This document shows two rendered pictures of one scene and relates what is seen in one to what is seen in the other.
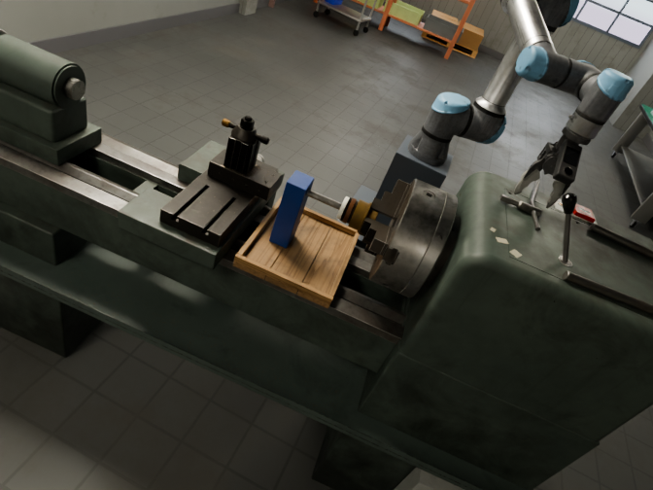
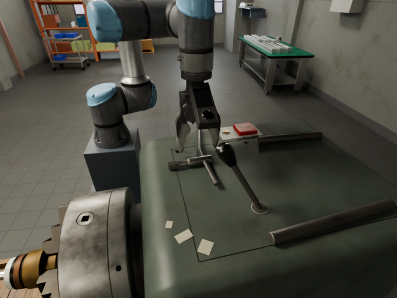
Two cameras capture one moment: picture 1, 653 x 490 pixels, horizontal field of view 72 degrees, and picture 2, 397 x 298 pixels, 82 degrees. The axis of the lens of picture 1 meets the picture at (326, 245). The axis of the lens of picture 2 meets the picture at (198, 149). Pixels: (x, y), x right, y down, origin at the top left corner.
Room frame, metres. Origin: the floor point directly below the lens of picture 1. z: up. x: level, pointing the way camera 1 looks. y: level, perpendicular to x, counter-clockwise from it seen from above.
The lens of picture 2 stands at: (0.68, -0.33, 1.62)
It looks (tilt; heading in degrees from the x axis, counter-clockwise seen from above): 34 degrees down; 344
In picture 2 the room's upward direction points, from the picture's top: straight up
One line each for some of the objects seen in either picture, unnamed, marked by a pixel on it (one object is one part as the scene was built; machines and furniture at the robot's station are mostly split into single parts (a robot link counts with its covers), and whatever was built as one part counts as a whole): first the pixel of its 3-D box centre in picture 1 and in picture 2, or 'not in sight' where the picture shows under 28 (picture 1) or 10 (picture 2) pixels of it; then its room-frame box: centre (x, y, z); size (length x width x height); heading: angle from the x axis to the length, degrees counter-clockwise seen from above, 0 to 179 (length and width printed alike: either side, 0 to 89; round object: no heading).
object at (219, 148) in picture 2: (567, 202); (225, 154); (1.00, -0.48, 1.38); 0.04 x 0.03 x 0.05; 87
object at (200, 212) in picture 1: (224, 192); not in sight; (1.11, 0.35, 0.95); 0.43 x 0.18 x 0.04; 177
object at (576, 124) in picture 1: (582, 125); (195, 61); (1.20, -0.48, 1.50); 0.08 x 0.08 x 0.05
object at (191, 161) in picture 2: (520, 205); (189, 162); (1.14, -0.45, 1.27); 0.12 x 0.02 x 0.02; 89
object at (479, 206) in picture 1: (533, 295); (249, 222); (1.07, -0.61, 1.06); 0.59 x 0.48 x 0.39; 87
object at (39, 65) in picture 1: (35, 93); not in sight; (1.13, 1.00, 1.01); 0.30 x 0.20 x 0.29; 87
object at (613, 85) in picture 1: (603, 95); (195, 21); (1.20, -0.48, 1.58); 0.09 x 0.08 x 0.11; 17
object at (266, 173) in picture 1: (245, 174); not in sight; (1.17, 0.32, 1.00); 0.20 x 0.10 x 0.05; 87
